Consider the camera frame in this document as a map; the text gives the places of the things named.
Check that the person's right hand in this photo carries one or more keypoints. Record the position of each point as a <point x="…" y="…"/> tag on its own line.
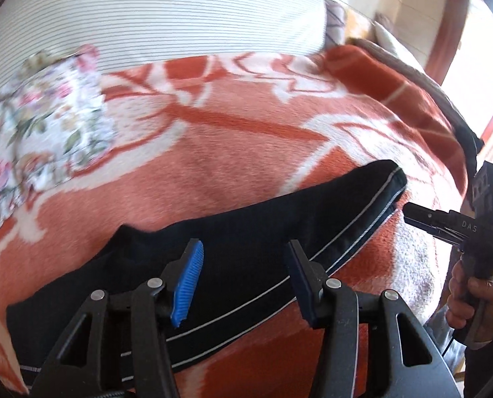
<point x="476" y="302"/>

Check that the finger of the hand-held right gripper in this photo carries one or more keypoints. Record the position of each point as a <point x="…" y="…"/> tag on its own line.
<point x="424" y="217"/>

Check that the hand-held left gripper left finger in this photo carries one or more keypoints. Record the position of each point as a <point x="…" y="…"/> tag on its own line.
<point x="187" y="275"/>

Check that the white striped bedding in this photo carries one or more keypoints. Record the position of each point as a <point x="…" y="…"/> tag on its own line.
<point x="155" y="20"/>

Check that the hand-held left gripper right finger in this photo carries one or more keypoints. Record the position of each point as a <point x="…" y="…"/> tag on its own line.
<point x="302" y="273"/>

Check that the wooden door frame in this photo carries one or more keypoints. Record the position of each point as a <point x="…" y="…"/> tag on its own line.
<point x="458" y="29"/>

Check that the black pants with white piping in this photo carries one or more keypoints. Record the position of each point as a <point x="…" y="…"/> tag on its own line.
<point x="246" y="248"/>

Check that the orange and white patterned blanket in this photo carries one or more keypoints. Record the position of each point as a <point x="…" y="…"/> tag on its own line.
<point x="238" y="141"/>

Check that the floral cloth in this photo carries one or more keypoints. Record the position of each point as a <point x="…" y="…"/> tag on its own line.
<point x="39" y="132"/>

